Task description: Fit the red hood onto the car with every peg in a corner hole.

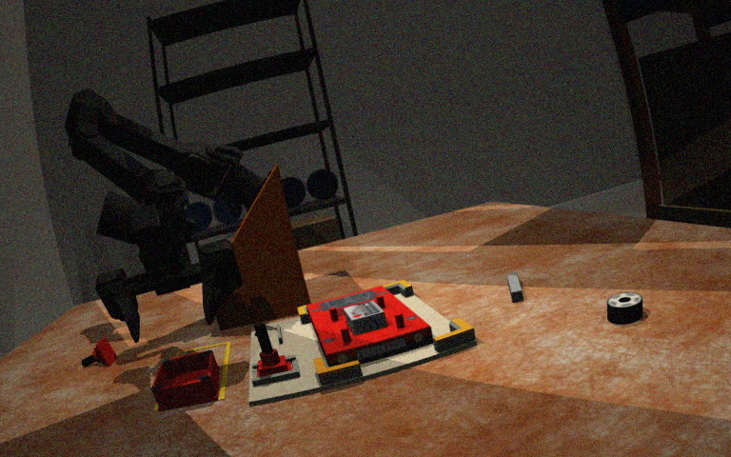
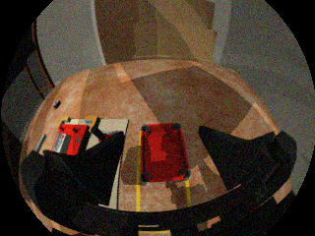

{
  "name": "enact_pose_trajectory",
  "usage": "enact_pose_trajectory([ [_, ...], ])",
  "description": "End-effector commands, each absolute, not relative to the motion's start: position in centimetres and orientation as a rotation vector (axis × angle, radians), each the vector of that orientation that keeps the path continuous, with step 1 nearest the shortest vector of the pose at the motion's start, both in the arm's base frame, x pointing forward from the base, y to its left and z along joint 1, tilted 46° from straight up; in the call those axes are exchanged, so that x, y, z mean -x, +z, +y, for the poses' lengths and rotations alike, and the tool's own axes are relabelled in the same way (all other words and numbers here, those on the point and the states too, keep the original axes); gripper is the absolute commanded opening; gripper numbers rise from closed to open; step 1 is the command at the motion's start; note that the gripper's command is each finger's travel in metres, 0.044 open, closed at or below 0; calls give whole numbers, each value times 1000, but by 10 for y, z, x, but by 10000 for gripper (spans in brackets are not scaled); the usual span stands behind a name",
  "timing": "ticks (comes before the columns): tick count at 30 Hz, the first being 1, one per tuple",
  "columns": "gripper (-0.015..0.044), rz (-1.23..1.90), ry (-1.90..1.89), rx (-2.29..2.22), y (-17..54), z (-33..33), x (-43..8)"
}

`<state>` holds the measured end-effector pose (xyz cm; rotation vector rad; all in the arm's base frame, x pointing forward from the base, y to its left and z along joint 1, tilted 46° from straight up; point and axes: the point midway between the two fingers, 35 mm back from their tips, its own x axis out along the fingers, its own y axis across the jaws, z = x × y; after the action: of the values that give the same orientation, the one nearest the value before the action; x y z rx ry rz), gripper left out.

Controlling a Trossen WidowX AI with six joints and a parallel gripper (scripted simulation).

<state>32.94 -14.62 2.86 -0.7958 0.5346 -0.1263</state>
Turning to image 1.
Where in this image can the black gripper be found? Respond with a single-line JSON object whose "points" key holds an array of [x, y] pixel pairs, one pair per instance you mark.
{"points": [[168, 271]]}

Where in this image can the black toy tyre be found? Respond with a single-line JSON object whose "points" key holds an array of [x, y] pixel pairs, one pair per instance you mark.
{"points": [[624, 308]]}

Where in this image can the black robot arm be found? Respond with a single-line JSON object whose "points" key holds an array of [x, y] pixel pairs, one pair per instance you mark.
{"points": [[156, 216]]}

